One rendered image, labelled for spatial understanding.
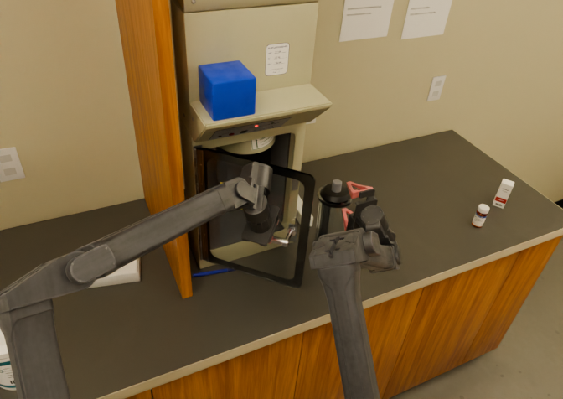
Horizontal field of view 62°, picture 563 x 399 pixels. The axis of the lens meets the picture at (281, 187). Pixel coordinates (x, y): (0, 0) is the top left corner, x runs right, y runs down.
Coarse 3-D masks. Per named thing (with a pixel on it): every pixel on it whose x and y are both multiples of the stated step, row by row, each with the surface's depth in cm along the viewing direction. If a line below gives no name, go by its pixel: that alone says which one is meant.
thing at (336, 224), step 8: (320, 208) 142; (328, 208) 139; (336, 208) 138; (320, 216) 143; (328, 216) 140; (336, 216) 140; (320, 224) 144; (328, 224) 142; (336, 224) 142; (320, 232) 145; (328, 232) 143
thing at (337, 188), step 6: (336, 180) 139; (330, 186) 142; (336, 186) 138; (342, 186) 142; (324, 192) 139; (330, 192) 139; (336, 192) 139; (342, 192) 139; (348, 192) 139; (324, 198) 138; (330, 198) 137; (336, 198) 137; (342, 198) 137; (348, 198) 138
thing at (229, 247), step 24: (216, 168) 118; (240, 168) 115; (288, 168) 111; (288, 192) 115; (312, 192) 112; (240, 216) 125; (288, 216) 119; (216, 240) 133; (240, 240) 130; (240, 264) 136; (264, 264) 133; (288, 264) 129
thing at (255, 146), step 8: (272, 136) 133; (232, 144) 128; (240, 144) 127; (248, 144) 127; (256, 144) 128; (264, 144) 130; (272, 144) 133; (232, 152) 128; (240, 152) 128; (248, 152) 128; (256, 152) 129
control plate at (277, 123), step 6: (276, 120) 112; (282, 120) 114; (246, 126) 110; (252, 126) 111; (258, 126) 113; (264, 126) 115; (270, 126) 117; (276, 126) 119; (216, 132) 108; (222, 132) 110; (228, 132) 112; (234, 132) 113; (246, 132) 117; (210, 138) 113; (216, 138) 115
